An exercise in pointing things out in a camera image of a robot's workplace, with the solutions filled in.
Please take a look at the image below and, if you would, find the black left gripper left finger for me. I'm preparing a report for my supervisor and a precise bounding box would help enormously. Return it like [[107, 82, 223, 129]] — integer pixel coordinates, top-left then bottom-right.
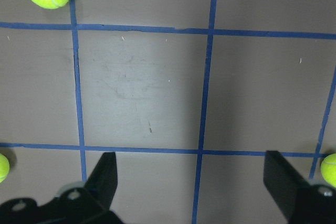
[[1, 152, 123, 223]]

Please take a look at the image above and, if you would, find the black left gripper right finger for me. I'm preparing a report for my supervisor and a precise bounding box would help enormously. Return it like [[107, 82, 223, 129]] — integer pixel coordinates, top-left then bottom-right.
[[263, 151, 335, 223]]

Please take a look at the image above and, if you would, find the centre Head tennis ball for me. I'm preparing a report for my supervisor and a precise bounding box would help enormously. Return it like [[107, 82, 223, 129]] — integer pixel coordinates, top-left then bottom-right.
[[320, 154, 336, 187]]

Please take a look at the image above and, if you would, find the tennis ball under left gripper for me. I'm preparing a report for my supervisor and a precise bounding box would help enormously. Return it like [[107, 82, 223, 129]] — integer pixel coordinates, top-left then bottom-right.
[[0, 154, 10, 182]]

